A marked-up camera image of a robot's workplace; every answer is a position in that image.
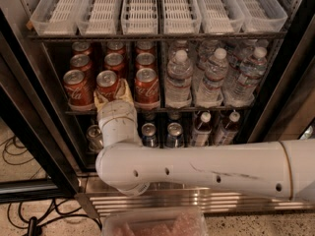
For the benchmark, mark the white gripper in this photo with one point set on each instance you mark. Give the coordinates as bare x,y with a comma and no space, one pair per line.
115,109

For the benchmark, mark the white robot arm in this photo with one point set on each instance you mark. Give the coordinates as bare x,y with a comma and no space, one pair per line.
280,170

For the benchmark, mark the second row middle coke can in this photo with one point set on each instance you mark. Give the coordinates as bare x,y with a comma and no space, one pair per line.
115,62

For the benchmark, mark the second row coke can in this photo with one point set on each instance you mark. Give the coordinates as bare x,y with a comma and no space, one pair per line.
145,60
85,64
115,62

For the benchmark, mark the silver can bottom left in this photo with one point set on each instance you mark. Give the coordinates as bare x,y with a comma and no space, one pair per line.
94,137

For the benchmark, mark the second row left coke can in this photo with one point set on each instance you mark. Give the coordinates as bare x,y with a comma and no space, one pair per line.
85,64

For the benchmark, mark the second row right coke can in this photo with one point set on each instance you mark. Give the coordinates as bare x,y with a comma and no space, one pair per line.
145,60

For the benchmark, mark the blue can bottom left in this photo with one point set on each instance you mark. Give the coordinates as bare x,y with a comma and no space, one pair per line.
149,135

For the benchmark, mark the blue can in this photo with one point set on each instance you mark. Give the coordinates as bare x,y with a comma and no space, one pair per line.
174,137
149,135

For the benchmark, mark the blue can bottom right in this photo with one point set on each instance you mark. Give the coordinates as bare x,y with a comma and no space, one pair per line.
174,137

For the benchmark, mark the stainless steel fridge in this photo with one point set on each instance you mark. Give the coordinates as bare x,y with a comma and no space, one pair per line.
58,162

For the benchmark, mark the fridge glass door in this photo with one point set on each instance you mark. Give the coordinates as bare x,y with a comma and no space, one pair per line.
285,105

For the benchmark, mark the front left water bottle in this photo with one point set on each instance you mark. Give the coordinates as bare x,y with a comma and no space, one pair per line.
178,79

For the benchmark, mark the water bottle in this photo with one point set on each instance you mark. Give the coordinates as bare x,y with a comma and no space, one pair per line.
178,79
251,71
216,69

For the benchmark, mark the brown drink bottle left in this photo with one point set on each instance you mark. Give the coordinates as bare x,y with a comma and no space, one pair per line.
201,129

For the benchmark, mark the brown drink bottle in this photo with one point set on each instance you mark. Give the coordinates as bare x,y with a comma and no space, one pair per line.
201,129
227,129

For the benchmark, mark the front middle water bottle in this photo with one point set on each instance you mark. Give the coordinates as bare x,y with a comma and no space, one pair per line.
216,69

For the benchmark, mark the brown drink bottle right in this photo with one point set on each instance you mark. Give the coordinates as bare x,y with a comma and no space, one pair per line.
227,129

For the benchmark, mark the front right water bottle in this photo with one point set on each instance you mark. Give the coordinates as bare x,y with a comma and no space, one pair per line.
251,71

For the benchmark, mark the clear plastic food container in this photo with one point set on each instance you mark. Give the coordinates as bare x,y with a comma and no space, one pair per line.
163,221

